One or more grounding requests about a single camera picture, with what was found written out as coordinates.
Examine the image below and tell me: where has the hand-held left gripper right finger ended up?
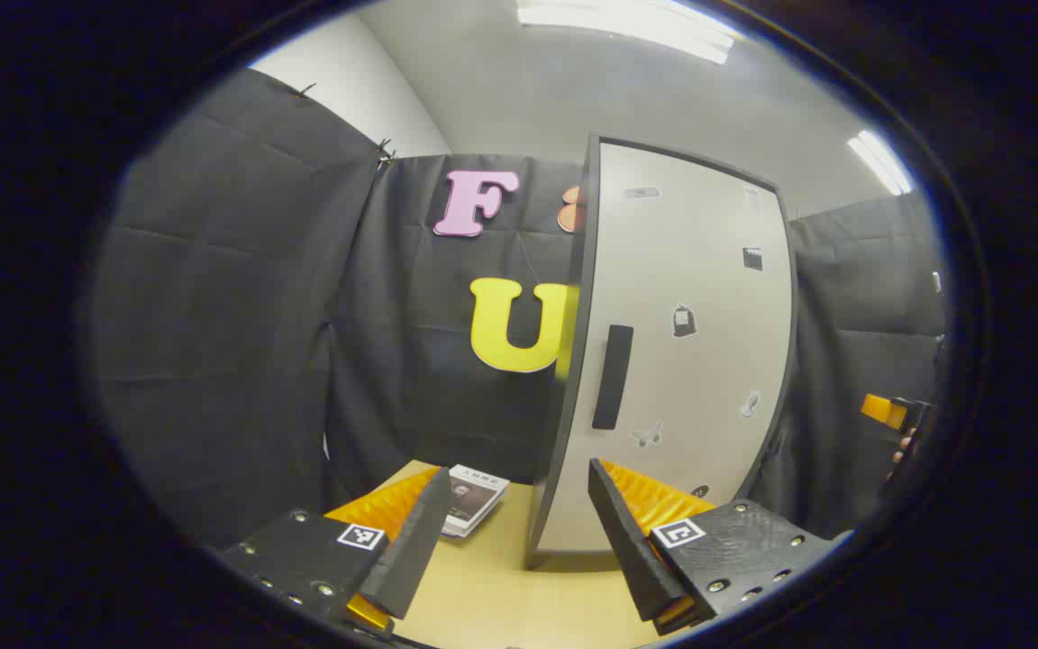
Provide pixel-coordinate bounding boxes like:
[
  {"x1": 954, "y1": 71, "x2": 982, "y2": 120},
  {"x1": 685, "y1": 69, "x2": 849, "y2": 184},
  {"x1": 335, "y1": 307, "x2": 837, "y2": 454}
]
[{"x1": 587, "y1": 458, "x2": 835, "y2": 636}]

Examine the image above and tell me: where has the black door handle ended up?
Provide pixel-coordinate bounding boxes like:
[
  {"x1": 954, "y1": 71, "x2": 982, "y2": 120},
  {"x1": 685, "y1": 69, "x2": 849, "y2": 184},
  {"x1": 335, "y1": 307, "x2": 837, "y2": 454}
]
[{"x1": 592, "y1": 324, "x2": 634, "y2": 431}]

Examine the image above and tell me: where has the black backdrop cloth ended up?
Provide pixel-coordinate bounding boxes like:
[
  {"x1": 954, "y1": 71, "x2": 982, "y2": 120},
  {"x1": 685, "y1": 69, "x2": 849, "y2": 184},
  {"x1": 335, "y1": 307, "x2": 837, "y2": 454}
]
[{"x1": 91, "y1": 68, "x2": 948, "y2": 551}]

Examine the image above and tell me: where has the grey cabinet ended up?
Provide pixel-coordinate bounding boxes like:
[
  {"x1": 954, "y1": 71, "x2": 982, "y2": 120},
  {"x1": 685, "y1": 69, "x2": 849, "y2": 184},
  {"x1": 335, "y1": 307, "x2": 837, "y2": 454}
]
[{"x1": 526, "y1": 133, "x2": 799, "y2": 571}]

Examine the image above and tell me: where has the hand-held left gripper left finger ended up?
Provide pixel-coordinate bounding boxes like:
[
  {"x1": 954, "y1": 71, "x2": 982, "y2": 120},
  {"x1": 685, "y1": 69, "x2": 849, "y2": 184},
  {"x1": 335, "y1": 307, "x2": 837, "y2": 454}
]
[{"x1": 217, "y1": 466, "x2": 453, "y2": 636}]

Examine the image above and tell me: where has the ceiling light panel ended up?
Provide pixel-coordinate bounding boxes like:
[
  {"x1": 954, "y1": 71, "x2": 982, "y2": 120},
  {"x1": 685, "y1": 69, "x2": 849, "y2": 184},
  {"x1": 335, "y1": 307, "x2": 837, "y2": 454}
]
[
  {"x1": 519, "y1": 0, "x2": 745, "y2": 66},
  {"x1": 846, "y1": 130, "x2": 915, "y2": 197}
]

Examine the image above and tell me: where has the black and white booklet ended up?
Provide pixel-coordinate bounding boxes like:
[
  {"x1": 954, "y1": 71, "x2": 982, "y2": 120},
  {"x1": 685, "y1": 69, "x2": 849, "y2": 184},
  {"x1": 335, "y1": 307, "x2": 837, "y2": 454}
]
[{"x1": 441, "y1": 464, "x2": 511, "y2": 539}]

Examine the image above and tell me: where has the white cabinet door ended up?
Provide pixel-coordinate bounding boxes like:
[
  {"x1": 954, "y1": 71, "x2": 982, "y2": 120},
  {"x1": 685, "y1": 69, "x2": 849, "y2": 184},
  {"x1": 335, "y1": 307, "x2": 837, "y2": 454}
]
[{"x1": 539, "y1": 140, "x2": 795, "y2": 553}]

